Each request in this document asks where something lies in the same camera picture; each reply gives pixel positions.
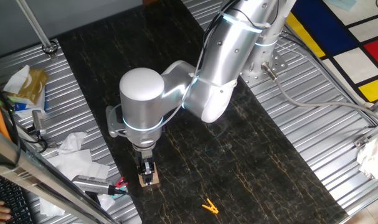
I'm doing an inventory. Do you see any white paper sheet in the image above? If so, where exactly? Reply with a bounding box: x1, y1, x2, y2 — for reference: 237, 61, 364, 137
39, 148, 116, 217

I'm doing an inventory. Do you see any teal clothespin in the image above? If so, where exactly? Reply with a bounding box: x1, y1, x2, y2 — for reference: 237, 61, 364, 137
111, 185, 128, 197

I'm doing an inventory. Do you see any small wooden cube block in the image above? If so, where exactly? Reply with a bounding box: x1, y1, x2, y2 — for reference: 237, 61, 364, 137
138, 163, 161, 189

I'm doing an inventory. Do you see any silver depth camera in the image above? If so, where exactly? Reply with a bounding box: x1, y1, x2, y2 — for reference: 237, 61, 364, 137
72, 174, 115, 196

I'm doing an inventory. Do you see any metal corner bracket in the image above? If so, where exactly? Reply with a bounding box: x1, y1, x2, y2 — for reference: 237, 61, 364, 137
352, 135, 371, 149

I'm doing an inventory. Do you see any blue white tissue pack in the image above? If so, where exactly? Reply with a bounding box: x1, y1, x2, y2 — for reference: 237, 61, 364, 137
7, 86, 48, 119

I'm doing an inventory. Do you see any light blue face mask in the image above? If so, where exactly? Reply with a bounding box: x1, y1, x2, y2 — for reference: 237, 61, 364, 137
327, 0, 359, 12

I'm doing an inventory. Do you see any colourful squares floor mat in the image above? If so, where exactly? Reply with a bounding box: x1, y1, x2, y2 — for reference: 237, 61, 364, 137
285, 0, 378, 103

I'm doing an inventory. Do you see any orange clothespin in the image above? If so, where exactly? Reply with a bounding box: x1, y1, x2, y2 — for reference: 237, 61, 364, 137
201, 198, 220, 215

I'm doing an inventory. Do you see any white tissue sheet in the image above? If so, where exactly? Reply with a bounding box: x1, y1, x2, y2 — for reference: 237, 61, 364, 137
3, 64, 31, 95

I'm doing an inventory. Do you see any crumpled white tissue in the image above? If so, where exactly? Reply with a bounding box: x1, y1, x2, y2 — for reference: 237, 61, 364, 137
57, 131, 88, 155

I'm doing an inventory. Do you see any red clothespin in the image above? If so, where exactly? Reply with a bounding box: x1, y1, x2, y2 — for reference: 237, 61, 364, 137
113, 176, 129, 189

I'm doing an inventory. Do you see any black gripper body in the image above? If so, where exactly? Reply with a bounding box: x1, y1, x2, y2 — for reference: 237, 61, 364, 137
134, 146, 155, 175

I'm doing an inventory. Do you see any yellow tissue pack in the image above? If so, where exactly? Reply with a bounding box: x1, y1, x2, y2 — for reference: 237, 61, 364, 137
16, 67, 49, 106

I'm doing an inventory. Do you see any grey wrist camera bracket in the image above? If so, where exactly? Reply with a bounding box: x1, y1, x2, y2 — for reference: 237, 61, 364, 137
105, 105, 129, 138

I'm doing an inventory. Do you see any metal pole with ring base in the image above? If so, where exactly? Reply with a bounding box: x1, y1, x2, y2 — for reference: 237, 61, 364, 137
16, 0, 59, 60

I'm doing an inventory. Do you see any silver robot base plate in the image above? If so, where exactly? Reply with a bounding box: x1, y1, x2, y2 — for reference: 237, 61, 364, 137
238, 49, 289, 88

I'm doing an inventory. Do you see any black keyboard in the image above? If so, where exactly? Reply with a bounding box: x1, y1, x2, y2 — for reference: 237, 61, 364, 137
0, 170, 34, 224

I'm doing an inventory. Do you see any aluminium frame beam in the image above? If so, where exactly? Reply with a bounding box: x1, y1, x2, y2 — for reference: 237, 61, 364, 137
0, 124, 118, 224

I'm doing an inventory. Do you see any black camera cable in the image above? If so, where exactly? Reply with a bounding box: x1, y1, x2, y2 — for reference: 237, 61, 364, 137
109, 186, 139, 200

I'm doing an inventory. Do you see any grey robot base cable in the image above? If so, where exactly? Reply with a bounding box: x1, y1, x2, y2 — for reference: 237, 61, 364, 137
260, 62, 378, 124

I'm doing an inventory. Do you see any black gold-veined marble mat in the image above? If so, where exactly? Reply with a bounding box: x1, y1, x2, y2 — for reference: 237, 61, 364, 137
57, 0, 349, 224

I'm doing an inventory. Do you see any white cloth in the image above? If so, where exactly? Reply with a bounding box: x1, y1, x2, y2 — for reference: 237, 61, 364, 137
356, 130, 378, 180

